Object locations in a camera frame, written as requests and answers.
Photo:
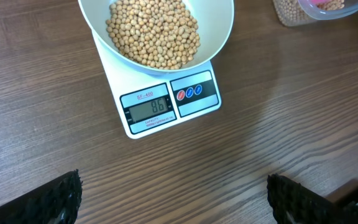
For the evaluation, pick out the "clear plastic container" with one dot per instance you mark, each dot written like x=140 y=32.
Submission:
x=351 y=7

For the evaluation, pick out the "white digital kitchen scale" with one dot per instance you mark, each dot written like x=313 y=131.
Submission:
x=149 y=103

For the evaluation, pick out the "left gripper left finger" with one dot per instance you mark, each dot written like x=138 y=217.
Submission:
x=57 y=201

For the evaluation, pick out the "pink measuring scoop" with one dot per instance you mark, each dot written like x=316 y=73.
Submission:
x=318 y=1

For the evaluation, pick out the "white bowl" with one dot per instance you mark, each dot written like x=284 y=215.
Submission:
x=215 y=20

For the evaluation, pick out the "yellow soybeans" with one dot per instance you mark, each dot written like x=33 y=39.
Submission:
x=291 y=14

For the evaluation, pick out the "soybeans in bowl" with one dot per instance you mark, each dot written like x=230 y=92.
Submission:
x=160 y=34

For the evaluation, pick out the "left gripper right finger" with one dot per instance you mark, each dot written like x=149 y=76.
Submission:
x=293 y=203

